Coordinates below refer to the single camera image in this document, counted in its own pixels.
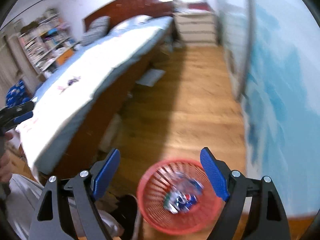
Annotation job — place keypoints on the blue bed sheet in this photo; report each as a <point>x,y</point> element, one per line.
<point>75,144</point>

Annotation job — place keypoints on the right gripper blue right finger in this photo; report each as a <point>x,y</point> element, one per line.
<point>216,172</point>

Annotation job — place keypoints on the red plastic mesh trash basket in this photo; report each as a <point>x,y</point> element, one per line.
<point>153,186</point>

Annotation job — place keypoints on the grey checked pillow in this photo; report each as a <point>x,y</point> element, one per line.
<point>97,29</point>

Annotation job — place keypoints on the blue Pepsi snack wrapper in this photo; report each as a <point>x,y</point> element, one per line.
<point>182,195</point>

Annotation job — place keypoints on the beige wooden nightstand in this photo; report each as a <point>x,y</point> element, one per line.
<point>196,28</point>

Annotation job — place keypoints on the dark red wooden headboard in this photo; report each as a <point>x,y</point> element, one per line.
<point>120,10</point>

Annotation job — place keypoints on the purple foil wrapper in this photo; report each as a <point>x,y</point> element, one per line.
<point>72,81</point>

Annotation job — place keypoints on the white bookshelf with books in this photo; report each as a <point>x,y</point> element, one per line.
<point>47,42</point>

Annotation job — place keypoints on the navy moon-pattern garment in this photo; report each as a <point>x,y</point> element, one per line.
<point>17,94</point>

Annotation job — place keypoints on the grey trousers leg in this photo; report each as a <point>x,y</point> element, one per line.
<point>22,203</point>

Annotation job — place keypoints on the white leaf-pattern bed cover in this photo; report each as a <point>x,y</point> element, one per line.
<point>60,102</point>

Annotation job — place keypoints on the beige curtain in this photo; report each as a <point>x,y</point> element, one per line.
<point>10,70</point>

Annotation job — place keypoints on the person's left hand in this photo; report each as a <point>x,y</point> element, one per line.
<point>5,170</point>

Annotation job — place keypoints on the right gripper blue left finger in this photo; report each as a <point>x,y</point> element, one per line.
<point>103,172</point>

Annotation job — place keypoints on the floral sliding wardrobe door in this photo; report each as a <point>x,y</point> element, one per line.
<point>272,55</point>

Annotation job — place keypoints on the flat blue white pillow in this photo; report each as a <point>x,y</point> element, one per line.
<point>129,24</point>

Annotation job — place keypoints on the white paper on floor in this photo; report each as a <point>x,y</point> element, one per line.
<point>150,77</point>

